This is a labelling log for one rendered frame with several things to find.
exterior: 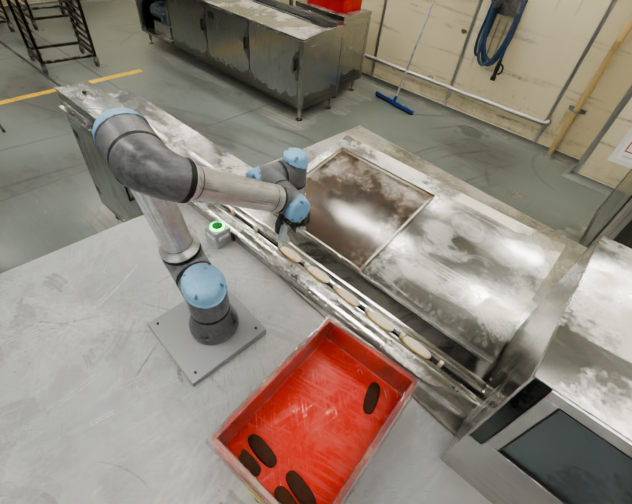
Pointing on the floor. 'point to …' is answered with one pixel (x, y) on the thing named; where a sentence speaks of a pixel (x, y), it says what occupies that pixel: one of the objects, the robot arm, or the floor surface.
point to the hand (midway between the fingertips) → (286, 235)
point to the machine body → (126, 203)
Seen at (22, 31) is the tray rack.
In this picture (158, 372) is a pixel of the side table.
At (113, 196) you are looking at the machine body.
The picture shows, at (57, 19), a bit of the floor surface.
